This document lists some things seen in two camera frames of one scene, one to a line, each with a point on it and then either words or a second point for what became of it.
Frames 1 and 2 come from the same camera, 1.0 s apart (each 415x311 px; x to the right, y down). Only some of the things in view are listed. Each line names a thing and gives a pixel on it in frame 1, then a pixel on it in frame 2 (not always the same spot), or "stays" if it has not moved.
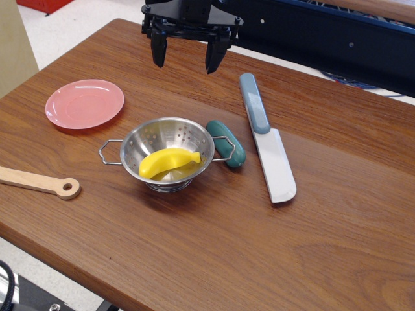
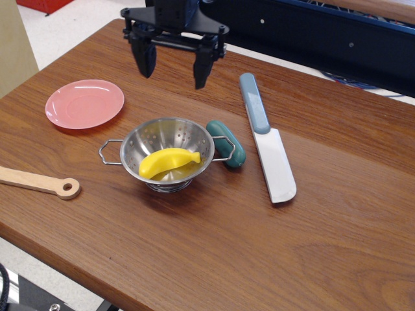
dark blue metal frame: x=371 y=50 stays
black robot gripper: x=190 y=19 -> x=175 y=23
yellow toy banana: x=164 y=159 stays
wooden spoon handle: x=41 y=183 stays
